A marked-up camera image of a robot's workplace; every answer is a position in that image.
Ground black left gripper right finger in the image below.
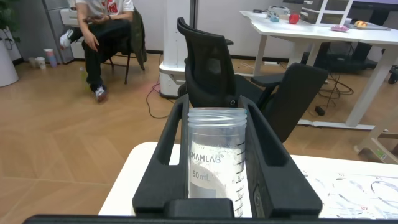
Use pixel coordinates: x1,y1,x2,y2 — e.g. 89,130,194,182
238,95,323,218

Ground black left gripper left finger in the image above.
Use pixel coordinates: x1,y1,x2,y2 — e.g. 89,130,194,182
132,94,190,218

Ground blue pigment test tube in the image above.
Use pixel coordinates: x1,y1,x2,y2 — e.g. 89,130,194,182
187,107,248,218

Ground black padded office chair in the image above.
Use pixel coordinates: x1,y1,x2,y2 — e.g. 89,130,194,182
250,62,330,144

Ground black metal chair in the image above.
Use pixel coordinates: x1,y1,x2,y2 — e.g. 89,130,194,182
104,52,131,85

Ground black mesh office chair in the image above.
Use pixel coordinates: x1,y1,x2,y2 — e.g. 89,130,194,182
176,17,265,110

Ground green plastic bottle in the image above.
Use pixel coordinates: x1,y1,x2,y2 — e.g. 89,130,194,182
79,67,90,91

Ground dark green jacket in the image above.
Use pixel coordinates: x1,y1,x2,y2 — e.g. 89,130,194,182
129,7,149,71

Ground white standing desk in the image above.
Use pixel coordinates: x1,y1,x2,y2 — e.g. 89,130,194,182
239,10,398,131

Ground man in white shirt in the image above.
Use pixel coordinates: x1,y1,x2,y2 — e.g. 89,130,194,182
58,0,135,103

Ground purple cup stack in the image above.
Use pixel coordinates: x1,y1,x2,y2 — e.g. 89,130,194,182
43,48,58,68

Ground small white paper cup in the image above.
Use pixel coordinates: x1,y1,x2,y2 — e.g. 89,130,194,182
34,56,47,70

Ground white drawer organizer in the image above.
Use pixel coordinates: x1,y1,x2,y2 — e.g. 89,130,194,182
300,0,354,26

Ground grey metal cabinet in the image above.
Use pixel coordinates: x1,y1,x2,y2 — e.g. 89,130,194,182
42,0,75,65

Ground grey metal tray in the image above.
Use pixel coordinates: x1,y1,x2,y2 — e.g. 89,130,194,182
343,20,392,31

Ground green leafy plant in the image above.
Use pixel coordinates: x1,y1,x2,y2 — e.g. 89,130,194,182
0,0,21,43

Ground black floor cables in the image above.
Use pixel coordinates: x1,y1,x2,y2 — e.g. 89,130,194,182
317,73,354,100

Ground large wall display screen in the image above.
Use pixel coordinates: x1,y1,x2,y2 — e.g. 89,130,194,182
353,0,398,6

